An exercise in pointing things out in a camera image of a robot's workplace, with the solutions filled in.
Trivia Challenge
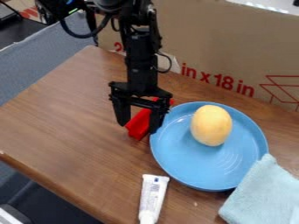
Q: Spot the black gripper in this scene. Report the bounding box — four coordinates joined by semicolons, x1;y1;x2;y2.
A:
107;55;174;135

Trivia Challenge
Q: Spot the red rectangular block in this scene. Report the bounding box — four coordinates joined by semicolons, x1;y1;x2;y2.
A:
125;96;175;142

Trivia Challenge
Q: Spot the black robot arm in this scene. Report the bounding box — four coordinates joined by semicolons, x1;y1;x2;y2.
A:
94;0;174;134

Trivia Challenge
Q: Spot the yellow lemon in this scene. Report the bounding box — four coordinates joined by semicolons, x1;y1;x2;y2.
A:
191;105;233;146

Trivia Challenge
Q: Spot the blue plate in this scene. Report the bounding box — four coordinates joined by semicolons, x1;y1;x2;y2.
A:
150;101;269;192

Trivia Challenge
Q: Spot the white tube of cream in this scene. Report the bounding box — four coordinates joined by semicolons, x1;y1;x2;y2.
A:
138;174;170;224

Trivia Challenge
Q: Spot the light blue towel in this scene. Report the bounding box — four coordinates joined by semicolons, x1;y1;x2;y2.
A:
220;154;299;224

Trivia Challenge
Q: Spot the black cable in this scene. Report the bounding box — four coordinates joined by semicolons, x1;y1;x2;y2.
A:
58;12;174;74

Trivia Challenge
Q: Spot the cardboard box wall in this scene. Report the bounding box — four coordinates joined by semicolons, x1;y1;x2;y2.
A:
95;0;299;112

